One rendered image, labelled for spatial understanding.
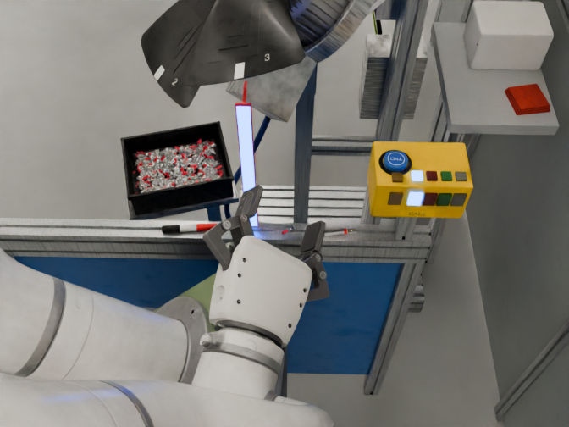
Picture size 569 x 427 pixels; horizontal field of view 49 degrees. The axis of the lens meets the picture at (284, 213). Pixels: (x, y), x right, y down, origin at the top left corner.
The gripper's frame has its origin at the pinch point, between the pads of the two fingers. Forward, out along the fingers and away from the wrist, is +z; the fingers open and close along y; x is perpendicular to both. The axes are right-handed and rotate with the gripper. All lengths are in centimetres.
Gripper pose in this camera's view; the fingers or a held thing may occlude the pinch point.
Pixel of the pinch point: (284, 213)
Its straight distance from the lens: 73.2
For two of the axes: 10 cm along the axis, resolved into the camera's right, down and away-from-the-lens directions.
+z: 2.5, -8.6, 4.4
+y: 7.9, 4.4, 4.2
